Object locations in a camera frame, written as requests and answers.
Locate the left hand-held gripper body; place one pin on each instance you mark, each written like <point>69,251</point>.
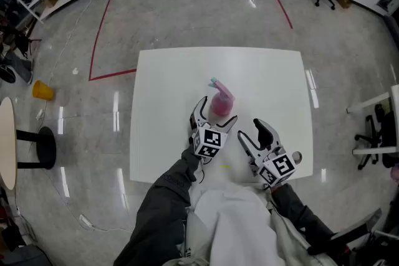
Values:
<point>209,141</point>

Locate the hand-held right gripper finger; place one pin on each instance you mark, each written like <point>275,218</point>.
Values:
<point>270,132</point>
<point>247,146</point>

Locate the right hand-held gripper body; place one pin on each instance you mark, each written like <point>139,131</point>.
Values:
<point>277,169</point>

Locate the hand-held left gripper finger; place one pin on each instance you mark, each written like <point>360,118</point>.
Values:
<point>227,125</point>
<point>197,110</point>

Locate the pink spray bottle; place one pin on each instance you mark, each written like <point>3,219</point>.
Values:
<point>219,106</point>

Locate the person's left forearm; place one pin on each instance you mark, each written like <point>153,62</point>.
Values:
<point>162,211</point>

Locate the person's right forearm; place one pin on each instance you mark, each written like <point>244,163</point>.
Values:
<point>299,211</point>

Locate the person's white clothing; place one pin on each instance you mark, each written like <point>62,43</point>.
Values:
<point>233,227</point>

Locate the black seat chair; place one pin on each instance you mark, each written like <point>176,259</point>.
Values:
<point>349,233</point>

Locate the white desk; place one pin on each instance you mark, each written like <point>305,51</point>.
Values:
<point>371,102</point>

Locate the white paper scrap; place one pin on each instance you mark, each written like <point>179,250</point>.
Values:
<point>75,71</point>

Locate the white power strip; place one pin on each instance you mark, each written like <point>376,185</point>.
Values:
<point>86,222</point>

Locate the small cardboard box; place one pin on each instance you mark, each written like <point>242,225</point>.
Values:
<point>344,0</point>

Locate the yellow bucket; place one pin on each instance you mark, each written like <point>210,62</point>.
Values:
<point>43,91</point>

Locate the white plug adapter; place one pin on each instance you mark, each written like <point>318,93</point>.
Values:
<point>39,114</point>

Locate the round wooden pedestal table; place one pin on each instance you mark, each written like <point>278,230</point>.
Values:
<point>7,140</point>

